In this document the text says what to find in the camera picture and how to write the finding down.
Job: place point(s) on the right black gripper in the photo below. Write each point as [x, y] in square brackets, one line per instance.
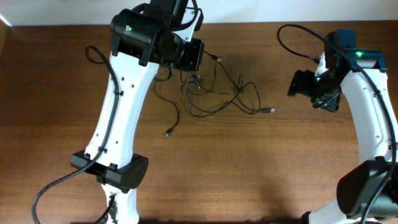
[297, 83]

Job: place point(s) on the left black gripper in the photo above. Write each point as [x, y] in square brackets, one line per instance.
[193, 54]

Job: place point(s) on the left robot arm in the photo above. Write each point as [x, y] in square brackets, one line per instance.
[143, 39]

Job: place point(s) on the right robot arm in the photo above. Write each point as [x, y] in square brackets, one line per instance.
[368, 193]

